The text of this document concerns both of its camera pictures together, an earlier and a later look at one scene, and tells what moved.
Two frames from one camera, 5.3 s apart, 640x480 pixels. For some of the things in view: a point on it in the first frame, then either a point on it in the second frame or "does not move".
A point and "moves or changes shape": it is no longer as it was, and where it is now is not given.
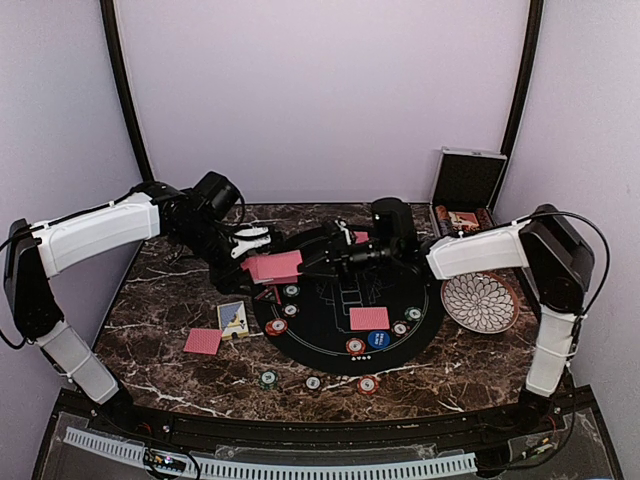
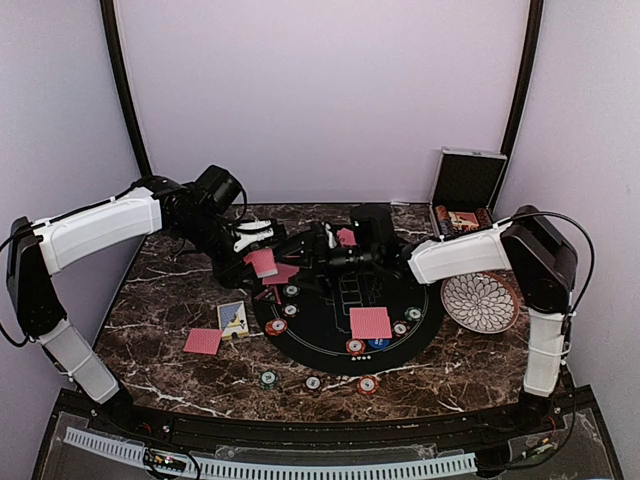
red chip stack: (355, 346) does not move
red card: (362, 236) moves or changes shape
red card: (366, 318) does not move
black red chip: (290, 310) does not move
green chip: (412, 313) does not move
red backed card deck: (261, 269) moves or changes shape
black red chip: (400, 328) does not move
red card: (276, 269) → (370, 323)
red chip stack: (276, 327) does not move
